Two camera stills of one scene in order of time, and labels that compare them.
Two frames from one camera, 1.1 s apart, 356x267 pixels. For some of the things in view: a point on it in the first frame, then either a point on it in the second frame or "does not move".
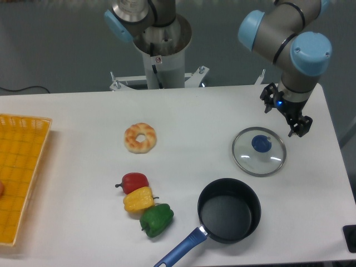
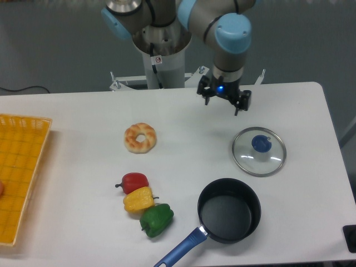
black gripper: [290, 109] to [231, 90]
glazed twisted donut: [130, 136] does not move
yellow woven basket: [23, 140] does not move
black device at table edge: [349, 232] does not move
